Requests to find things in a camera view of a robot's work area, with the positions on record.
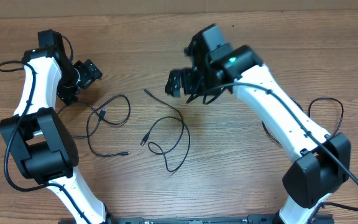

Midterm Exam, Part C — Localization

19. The black cable silver plug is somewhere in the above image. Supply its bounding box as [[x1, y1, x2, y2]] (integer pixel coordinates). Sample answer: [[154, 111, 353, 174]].
[[56, 93, 132, 158]]

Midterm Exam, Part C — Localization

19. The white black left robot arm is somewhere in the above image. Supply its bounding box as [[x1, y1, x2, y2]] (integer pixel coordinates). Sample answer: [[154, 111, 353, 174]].
[[0, 29, 114, 223]]

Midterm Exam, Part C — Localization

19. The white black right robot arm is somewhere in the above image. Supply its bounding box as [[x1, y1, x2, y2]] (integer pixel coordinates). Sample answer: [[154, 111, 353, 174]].
[[165, 24, 351, 223]]

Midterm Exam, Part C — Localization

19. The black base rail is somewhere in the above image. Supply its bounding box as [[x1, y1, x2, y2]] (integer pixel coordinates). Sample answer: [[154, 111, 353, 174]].
[[57, 213, 335, 224]]

